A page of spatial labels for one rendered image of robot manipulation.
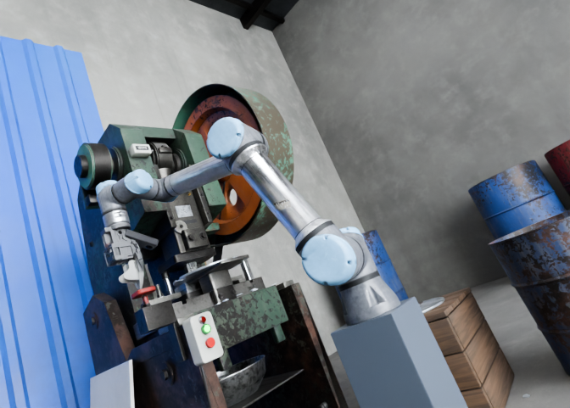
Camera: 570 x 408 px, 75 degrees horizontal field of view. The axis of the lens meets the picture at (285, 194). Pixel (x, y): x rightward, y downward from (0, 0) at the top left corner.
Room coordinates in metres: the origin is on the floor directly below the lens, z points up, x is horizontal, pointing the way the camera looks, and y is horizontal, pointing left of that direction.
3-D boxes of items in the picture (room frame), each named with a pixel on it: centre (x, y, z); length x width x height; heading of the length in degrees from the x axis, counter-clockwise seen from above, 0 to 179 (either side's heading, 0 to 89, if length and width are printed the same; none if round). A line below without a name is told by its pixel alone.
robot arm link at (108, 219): (1.13, 0.53, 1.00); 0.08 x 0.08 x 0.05
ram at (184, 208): (1.52, 0.45, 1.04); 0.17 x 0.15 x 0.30; 50
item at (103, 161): (1.37, 0.66, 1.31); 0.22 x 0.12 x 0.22; 50
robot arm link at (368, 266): (1.04, -0.09, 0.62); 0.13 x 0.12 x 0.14; 160
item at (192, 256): (1.55, 0.49, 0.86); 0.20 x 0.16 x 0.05; 140
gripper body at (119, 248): (1.12, 0.54, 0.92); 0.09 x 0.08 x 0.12; 140
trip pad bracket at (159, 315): (1.16, 0.51, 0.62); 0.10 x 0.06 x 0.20; 140
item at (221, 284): (1.43, 0.35, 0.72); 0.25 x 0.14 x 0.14; 50
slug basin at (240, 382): (1.55, 0.48, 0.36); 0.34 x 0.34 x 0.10
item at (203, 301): (1.55, 0.48, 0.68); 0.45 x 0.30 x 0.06; 140
